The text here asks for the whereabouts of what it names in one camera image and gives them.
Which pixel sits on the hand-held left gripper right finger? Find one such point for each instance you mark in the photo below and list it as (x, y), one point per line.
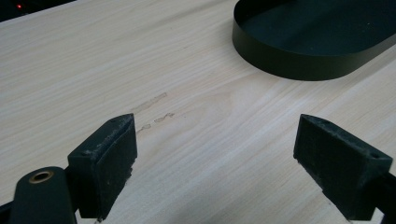
(339, 165)

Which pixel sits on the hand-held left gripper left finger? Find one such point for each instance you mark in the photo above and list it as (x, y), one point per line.
(106, 165)

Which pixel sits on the black oval metal tray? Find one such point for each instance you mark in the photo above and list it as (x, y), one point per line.
(311, 40)

